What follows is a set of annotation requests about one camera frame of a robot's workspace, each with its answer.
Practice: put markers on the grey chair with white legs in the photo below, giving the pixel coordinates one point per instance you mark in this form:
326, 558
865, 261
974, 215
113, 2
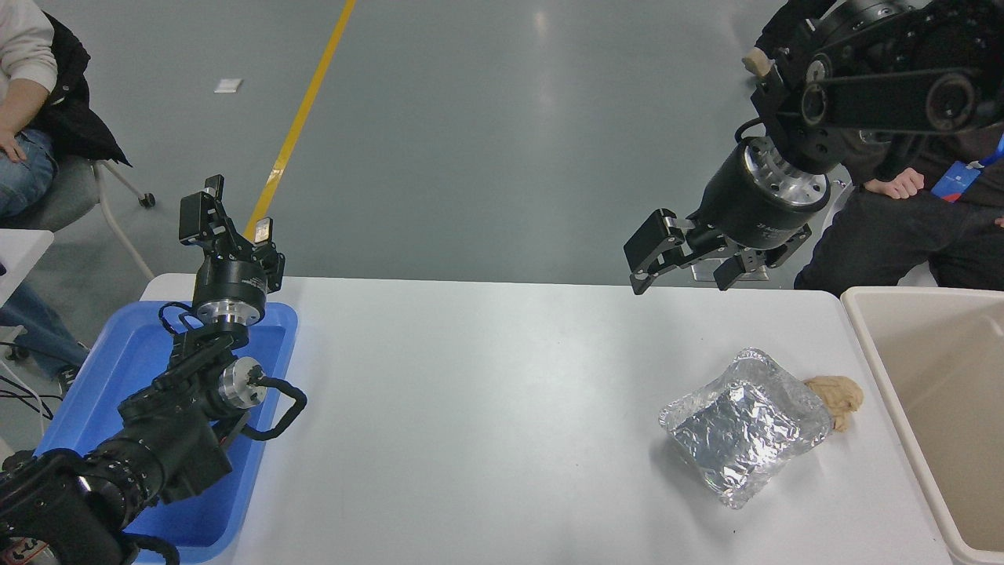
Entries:
70, 188

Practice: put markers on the crumpled tan paper ball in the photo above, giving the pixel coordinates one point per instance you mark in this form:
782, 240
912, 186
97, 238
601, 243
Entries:
839, 396

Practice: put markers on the standing person with tan shoes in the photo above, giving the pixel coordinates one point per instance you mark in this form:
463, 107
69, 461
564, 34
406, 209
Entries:
784, 23

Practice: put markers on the seated person beside grey chair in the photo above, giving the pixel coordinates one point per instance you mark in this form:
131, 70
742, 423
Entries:
23, 39

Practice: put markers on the metal floor plate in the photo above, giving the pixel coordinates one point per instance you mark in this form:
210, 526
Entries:
757, 276
702, 273

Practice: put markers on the person's bare forearm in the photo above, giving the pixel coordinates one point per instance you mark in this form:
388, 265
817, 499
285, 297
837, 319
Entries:
20, 110

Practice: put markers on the silver foil plate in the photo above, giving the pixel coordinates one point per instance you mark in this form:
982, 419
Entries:
737, 431

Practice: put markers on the large pale plastic bin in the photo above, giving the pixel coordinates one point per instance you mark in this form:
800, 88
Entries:
941, 369

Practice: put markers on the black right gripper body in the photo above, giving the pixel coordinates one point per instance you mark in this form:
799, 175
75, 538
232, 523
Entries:
741, 208

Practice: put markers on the white paper scrap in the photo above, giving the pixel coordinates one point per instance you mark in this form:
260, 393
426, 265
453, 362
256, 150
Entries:
228, 85

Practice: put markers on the seated person with blue badge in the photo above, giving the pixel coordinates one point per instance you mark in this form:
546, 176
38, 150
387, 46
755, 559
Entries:
886, 235

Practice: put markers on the badge-wearing person's hand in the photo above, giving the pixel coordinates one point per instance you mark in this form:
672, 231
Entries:
894, 186

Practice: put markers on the blue plastic tray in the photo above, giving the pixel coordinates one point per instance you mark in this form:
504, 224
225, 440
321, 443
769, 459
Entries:
118, 353

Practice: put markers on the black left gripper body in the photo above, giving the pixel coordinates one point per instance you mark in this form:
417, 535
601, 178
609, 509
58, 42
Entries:
229, 280

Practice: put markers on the seated person's bare-arm hand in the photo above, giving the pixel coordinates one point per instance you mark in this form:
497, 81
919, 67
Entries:
12, 147

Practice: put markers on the small white side table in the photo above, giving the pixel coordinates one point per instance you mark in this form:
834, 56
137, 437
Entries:
20, 251

